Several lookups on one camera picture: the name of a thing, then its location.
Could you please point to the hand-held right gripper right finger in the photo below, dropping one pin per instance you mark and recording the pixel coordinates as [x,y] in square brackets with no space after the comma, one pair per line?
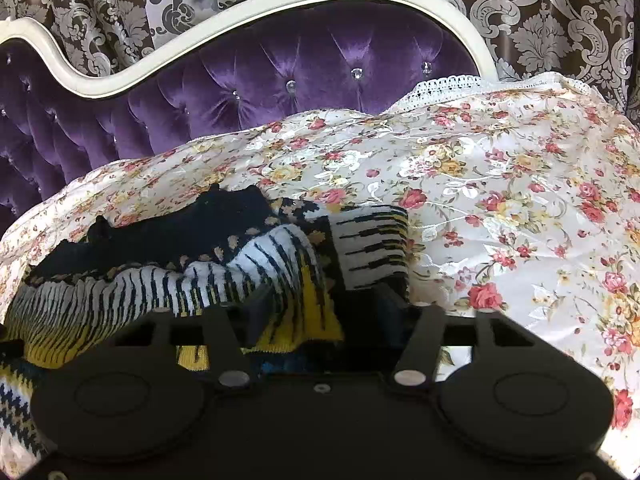
[425,332]

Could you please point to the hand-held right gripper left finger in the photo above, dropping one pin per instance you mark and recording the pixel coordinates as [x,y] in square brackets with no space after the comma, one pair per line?
[260,312]

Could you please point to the navy yellow white patterned sweater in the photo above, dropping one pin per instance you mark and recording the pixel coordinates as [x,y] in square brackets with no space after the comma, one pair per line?
[165,280]

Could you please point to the floral satin bedspread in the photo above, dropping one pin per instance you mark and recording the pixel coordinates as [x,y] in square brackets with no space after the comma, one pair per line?
[500,200]

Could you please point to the brown silver damask curtain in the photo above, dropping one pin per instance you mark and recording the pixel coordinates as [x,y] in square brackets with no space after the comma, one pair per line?
[550,15]

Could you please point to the purple tufted headboard white frame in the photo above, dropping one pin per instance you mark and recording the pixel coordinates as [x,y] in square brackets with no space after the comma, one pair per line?
[280,75]

